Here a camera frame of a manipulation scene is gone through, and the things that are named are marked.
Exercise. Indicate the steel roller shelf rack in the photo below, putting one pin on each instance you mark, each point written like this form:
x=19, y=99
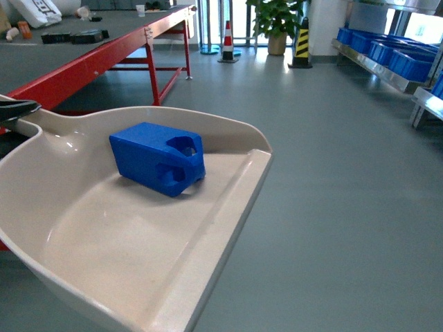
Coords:
x=426, y=104

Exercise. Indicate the black crate left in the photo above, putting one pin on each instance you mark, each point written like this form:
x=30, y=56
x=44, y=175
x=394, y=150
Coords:
x=55, y=38

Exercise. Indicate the black crate right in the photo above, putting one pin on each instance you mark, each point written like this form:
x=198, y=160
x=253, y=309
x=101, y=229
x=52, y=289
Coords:
x=89, y=36

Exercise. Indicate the potted green plant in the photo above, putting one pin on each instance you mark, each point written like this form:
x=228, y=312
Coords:
x=277, y=20

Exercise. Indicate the black crate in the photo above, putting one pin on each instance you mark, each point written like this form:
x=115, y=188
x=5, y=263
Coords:
x=55, y=38
x=89, y=36

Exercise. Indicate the red white traffic cone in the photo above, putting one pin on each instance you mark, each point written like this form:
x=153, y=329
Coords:
x=227, y=50

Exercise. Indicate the blue plastic block part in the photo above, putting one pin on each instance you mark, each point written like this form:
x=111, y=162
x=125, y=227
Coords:
x=164, y=159

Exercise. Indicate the beige plastic dustpan tray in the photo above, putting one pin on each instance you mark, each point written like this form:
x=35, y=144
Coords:
x=90, y=250

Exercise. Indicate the wooden handle brush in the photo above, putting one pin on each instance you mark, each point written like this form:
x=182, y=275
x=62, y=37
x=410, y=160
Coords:
x=11, y=34

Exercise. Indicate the yellow black striped bollard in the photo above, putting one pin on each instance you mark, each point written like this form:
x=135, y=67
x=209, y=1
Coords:
x=301, y=51

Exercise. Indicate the orange can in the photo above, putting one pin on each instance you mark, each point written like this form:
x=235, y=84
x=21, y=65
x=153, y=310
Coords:
x=24, y=29

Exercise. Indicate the blue bin on shelf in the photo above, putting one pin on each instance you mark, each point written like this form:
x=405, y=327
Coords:
x=413, y=66

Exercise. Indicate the white printed bag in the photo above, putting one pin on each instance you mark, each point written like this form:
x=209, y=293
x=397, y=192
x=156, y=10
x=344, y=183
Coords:
x=38, y=13

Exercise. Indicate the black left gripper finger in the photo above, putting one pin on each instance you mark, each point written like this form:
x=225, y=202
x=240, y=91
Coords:
x=13, y=110

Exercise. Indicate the white paper cup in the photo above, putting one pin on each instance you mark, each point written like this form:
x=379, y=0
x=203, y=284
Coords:
x=140, y=10

